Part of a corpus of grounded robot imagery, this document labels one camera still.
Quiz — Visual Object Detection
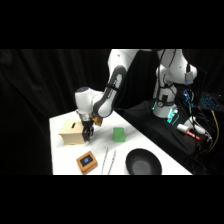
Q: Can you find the yellow connector on wrist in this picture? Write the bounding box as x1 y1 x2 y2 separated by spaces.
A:
92 115 104 127

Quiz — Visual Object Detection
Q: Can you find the yellow cable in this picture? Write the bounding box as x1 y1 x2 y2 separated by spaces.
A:
207 109 222 155

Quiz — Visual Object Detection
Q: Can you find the black robot stand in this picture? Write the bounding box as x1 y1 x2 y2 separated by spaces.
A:
120 97 202 158

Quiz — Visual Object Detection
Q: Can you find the green rectangular block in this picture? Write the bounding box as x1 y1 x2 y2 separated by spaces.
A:
112 126 127 144

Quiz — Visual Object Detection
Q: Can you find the blue cable bundle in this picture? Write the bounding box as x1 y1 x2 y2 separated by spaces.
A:
182 89 196 110

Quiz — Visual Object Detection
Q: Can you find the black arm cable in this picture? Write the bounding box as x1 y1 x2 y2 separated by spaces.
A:
157 49 178 101

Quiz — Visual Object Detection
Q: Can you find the orange block with blue circle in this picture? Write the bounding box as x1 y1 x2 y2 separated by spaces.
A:
75 150 100 175

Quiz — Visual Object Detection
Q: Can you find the green lit control box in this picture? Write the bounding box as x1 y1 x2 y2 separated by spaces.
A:
165 107 180 125

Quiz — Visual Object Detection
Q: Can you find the blue lit keyboard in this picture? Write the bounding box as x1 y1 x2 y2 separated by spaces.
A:
199 92 224 112

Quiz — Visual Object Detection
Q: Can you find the thin metal chopstick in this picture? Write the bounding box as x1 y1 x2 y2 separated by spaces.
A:
100 147 110 176
107 148 118 176

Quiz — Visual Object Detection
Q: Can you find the black round bowl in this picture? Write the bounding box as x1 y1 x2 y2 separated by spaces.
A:
124 147 164 176

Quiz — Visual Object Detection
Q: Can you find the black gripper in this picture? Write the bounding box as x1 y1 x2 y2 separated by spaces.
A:
77 110 96 142

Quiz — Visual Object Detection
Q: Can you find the white cylinder with red tip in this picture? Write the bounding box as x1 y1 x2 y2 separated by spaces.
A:
176 123 203 141

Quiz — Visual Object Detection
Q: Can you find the light wooden drawer box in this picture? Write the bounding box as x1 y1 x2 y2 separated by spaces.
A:
58 118 88 146

